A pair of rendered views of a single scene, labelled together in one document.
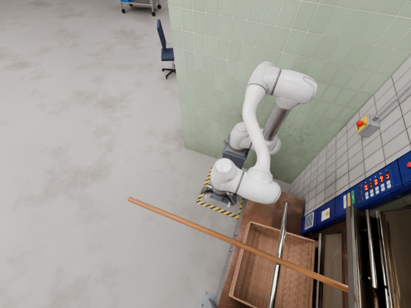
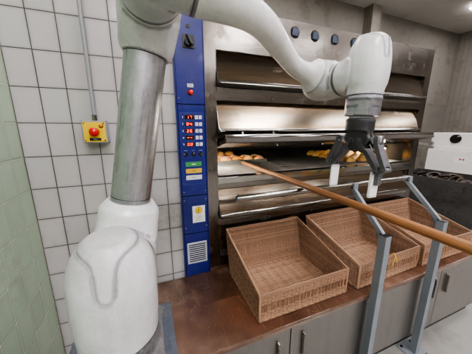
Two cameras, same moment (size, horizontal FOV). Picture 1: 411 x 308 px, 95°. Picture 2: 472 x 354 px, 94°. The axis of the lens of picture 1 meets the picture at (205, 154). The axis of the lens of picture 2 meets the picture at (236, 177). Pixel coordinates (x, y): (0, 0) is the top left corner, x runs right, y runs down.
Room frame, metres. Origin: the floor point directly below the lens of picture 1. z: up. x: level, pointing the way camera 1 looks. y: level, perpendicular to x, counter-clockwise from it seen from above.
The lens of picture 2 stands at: (1.07, 0.17, 1.48)
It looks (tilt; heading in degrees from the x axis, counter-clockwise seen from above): 13 degrees down; 229
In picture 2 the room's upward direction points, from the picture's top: straight up
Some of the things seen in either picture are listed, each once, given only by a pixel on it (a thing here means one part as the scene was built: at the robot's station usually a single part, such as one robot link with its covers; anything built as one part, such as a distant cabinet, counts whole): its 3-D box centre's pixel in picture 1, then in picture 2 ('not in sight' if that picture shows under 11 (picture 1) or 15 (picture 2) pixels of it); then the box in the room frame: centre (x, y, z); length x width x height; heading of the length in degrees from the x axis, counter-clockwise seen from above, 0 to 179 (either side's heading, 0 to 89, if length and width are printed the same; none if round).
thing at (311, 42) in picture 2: not in sight; (340, 50); (-0.56, -0.61, 1.99); 1.80 x 0.08 x 0.21; 160
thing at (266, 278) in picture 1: (271, 268); (282, 258); (0.10, -0.53, 0.72); 0.56 x 0.49 x 0.28; 161
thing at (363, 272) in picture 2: not in sight; (357, 239); (-0.49, -0.33, 0.72); 0.56 x 0.49 x 0.28; 162
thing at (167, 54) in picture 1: (170, 51); not in sight; (3.61, 0.76, 0.44); 0.52 x 0.49 x 0.89; 78
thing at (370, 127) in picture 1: (367, 125); (96, 131); (0.88, -1.05, 1.46); 0.10 x 0.07 x 0.10; 160
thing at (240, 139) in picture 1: (241, 134); (115, 281); (1.00, -0.29, 1.17); 0.18 x 0.16 x 0.22; 69
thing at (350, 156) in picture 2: not in sight; (343, 154); (-1.24, -0.81, 1.21); 0.61 x 0.48 x 0.06; 70
